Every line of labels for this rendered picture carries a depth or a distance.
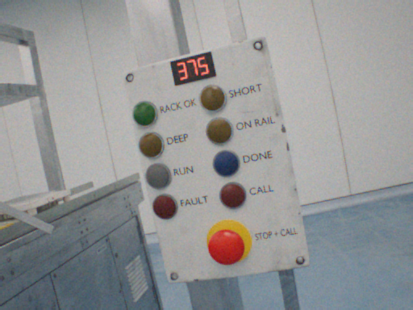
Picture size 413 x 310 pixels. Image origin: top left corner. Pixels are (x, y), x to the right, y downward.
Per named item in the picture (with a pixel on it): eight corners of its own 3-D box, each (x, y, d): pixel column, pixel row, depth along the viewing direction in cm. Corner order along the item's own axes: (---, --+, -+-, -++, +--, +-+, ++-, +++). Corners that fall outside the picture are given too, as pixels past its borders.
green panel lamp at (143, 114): (156, 123, 45) (152, 99, 45) (134, 128, 46) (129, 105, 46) (159, 123, 46) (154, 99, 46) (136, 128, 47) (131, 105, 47)
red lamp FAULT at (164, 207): (177, 217, 46) (172, 194, 46) (155, 220, 47) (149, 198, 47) (179, 215, 47) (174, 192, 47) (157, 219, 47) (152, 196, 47)
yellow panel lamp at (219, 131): (233, 141, 44) (228, 115, 44) (209, 146, 44) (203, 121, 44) (235, 140, 44) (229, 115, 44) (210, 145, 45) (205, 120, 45)
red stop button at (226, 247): (246, 265, 43) (239, 229, 42) (210, 269, 43) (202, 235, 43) (251, 250, 47) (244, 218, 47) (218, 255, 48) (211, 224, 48)
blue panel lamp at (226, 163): (240, 174, 44) (235, 148, 44) (215, 178, 45) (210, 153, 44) (241, 173, 45) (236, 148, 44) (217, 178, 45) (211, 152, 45)
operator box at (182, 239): (310, 267, 44) (264, 35, 42) (168, 285, 48) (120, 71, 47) (308, 249, 50) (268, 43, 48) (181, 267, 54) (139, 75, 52)
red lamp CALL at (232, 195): (247, 207, 44) (242, 182, 44) (222, 211, 45) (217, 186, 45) (248, 205, 45) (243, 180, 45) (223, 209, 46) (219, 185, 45)
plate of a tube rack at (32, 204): (32, 209, 122) (31, 203, 121) (-27, 219, 127) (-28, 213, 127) (71, 194, 145) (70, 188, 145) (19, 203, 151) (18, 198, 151)
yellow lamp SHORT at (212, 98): (227, 107, 43) (221, 82, 43) (202, 113, 44) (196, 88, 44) (227, 107, 44) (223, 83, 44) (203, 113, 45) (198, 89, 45)
